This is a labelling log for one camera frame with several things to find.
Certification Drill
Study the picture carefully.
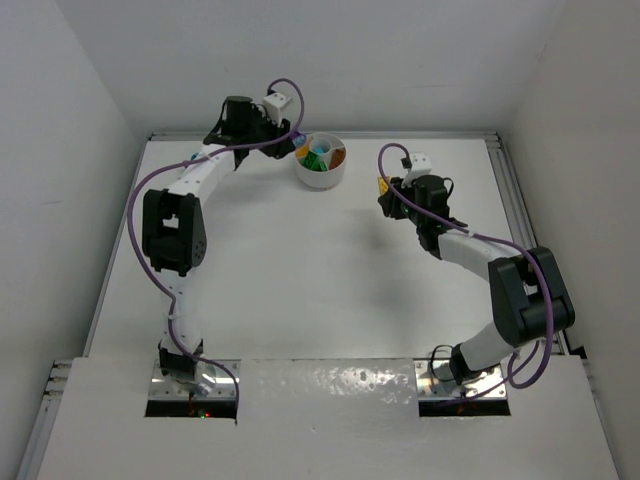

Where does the metal base plate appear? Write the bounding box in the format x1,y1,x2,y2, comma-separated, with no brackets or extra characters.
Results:
414,357,507,402
147,360,237,401

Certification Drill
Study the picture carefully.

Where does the purple cable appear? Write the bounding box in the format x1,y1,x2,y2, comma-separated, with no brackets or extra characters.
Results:
125,77,306,401
376,143,555,401

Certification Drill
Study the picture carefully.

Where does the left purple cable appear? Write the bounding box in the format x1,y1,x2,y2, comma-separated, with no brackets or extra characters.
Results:
125,77,306,401

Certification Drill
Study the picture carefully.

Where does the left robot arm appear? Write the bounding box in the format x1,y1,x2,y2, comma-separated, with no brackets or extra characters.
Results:
141,90,294,381

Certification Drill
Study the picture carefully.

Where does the aluminium frame rail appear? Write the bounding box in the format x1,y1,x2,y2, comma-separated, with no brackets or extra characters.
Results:
17,130,599,480

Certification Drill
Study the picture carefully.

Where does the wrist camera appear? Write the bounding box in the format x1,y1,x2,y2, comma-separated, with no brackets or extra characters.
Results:
262,92,292,117
401,152,433,188

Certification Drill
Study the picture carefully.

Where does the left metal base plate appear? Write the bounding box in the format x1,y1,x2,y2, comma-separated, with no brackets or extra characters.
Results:
147,360,237,401

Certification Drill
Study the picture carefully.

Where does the yellow lego brick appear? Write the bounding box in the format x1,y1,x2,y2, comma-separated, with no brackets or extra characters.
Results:
296,145,309,157

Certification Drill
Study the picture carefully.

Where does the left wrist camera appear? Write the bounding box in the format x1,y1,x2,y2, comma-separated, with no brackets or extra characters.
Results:
262,92,292,117

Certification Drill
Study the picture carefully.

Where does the long yellow lego plate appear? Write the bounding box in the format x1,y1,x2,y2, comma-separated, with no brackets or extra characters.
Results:
377,177,389,196

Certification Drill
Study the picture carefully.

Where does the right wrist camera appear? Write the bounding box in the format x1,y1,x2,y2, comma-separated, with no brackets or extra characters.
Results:
401,152,433,188

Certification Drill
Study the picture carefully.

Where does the purple yellow green lego cluster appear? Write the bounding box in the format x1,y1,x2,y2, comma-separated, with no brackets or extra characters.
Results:
291,132,307,148

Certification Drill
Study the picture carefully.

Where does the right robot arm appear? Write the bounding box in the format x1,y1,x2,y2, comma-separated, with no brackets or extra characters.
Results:
378,174,576,384

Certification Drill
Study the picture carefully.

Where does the green lego brick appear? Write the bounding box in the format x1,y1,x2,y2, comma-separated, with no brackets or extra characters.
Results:
302,152,326,172

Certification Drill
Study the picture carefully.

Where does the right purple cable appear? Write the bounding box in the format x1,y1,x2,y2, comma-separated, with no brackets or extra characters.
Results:
376,143,555,401

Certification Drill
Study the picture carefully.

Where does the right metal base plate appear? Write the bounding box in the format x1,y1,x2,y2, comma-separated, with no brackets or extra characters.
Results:
414,357,507,402

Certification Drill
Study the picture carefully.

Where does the white divided round container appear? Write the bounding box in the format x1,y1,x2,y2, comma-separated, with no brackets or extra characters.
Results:
294,133,347,190

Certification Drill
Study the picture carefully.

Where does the orange brown lego piece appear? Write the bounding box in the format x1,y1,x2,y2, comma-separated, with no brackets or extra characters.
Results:
329,148,346,170

